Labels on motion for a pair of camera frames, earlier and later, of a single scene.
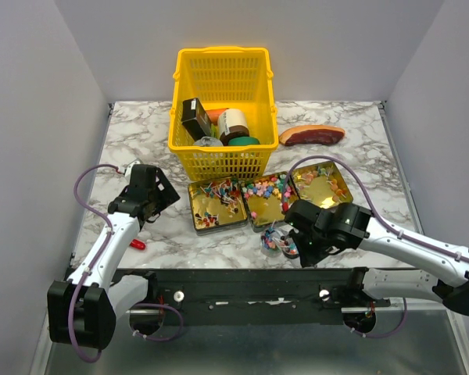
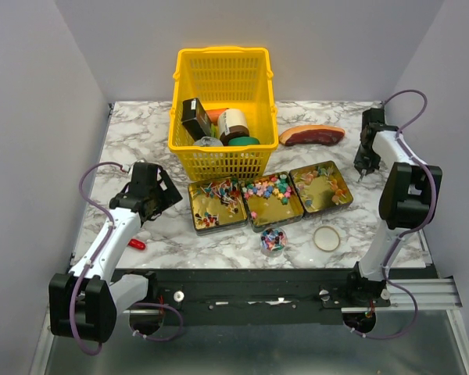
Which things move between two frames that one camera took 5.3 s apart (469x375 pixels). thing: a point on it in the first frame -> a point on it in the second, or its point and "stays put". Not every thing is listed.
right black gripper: x=307 y=258 -> x=360 y=164
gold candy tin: x=218 y=205 stays put
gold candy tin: x=263 y=198 stays put
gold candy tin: x=322 y=184 stays put
